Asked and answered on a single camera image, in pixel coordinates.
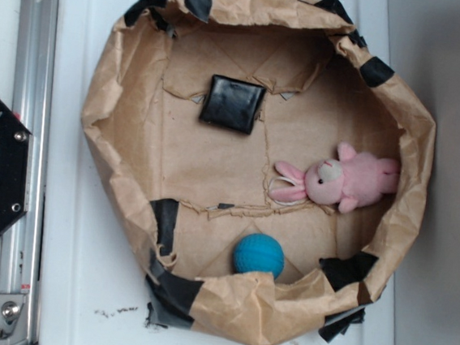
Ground black box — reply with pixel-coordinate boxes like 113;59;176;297
200;75;266;135

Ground brown paper bin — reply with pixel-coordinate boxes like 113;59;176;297
81;0;436;345

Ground blue ball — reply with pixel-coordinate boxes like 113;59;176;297
233;233;285;279

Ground pink plush bunny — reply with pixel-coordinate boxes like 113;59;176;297
268;142;401;213

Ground aluminium rail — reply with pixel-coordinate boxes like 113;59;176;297
0;0;58;345

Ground metal corner bracket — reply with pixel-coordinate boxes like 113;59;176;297
0;293;29;345

